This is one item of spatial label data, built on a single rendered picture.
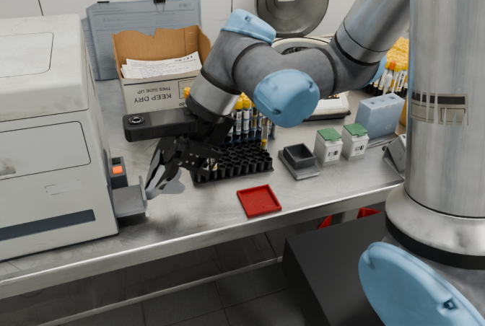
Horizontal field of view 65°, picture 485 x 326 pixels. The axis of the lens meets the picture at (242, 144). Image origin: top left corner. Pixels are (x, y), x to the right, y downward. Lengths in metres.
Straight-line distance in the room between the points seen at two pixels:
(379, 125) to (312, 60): 0.44
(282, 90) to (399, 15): 0.16
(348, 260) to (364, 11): 0.34
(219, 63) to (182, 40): 0.58
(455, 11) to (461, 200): 0.13
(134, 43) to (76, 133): 0.60
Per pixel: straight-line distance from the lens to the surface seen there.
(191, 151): 0.63
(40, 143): 0.58
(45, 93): 0.54
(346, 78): 0.56
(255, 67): 0.51
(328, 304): 0.55
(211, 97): 0.58
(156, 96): 0.89
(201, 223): 0.71
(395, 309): 0.39
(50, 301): 1.44
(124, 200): 0.71
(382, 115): 0.93
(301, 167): 0.81
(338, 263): 0.59
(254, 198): 0.75
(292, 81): 0.48
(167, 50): 1.15
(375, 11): 0.51
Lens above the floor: 1.40
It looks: 37 degrees down
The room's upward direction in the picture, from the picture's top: 2 degrees clockwise
